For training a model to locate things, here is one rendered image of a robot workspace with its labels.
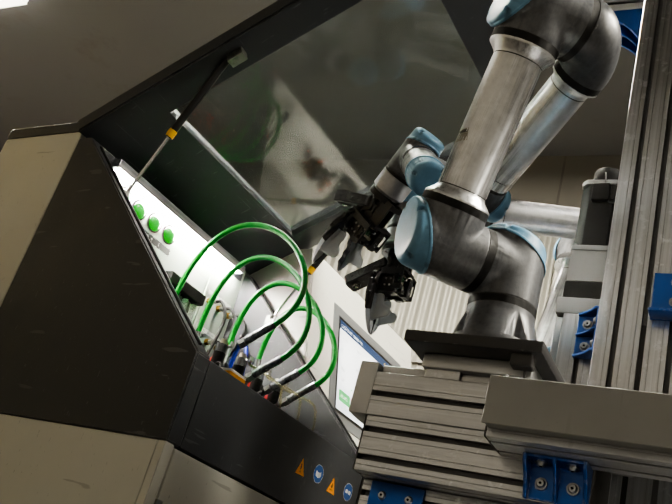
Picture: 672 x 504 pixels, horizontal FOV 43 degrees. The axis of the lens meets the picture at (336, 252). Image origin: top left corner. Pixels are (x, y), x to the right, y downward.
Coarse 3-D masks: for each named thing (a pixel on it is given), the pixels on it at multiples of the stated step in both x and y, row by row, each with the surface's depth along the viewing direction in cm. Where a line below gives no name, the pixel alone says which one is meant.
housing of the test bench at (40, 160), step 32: (32, 128) 210; (64, 128) 203; (0, 160) 209; (32, 160) 202; (64, 160) 196; (0, 192) 202; (32, 192) 195; (0, 224) 195; (32, 224) 189; (0, 256) 189; (0, 288) 183
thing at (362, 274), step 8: (368, 264) 197; (376, 264) 196; (384, 264) 194; (352, 272) 198; (360, 272) 197; (368, 272) 196; (352, 280) 197; (360, 280) 197; (368, 280) 198; (352, 288) 199; (360, 288) 200
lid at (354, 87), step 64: (320, 0) 182; (384, 0) 187; (448, 0) 188; (192, 64) 188; (256, 64) 193; (320, 64) 197; (384, 64) 201; (448, 64) 205; (128, 128) 198; (192, 128) 204; (256, 128) 208; (320, 128) 212; (384, 128) 217; (448, 128) 221; (192, 192) 218; (256, 192) 225; (320, 192) 230
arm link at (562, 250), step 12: (564, 240) 213; (564, 252) 210; (564, 264) 209; (564, 276) 206; (552, 288) 208; (552, 300) 204; (552, 312) 202; (540, 324) 202; (552, 324) 200; (540, 336) 199; (552, 336) 198
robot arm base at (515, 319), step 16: (480, 304) 138; (496, 304) 137; (512, 304) 136; (528, 304) 138; (464, 320) 140; (480, 320) 135; (496, 320) 134; (512, 320) 135; (528, 320) 137; (496, 336) 132; (512, 336) 133; (528, 336) 134
